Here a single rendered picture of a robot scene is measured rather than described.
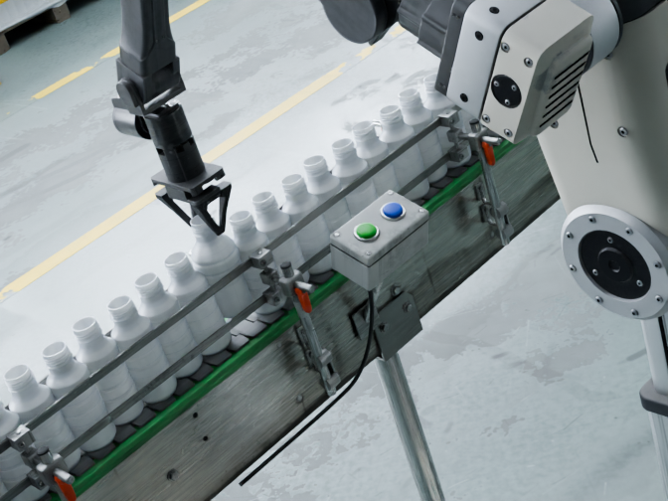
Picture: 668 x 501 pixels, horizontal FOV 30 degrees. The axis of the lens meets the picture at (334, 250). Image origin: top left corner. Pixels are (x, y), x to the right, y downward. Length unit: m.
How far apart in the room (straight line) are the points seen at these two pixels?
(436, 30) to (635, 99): 0.24
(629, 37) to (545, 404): 2.01
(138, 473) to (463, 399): 1.62
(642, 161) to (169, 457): 0.85
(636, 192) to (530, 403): 1.88
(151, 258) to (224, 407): 2.67
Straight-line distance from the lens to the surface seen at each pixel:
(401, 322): 2.11
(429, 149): 2.14
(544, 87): 1.18
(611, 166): 1.39
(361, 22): 1.28
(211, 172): 1.79
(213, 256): 1.85
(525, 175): 2.30
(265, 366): 1.93
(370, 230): 1.84
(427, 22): 1.23
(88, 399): 1.77
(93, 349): 1.78
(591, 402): 3.20
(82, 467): 1.80
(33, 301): 4.60
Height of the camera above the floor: 1.99
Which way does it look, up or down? 29 degrees down
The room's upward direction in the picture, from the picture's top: 19 degrees counter-clockwise
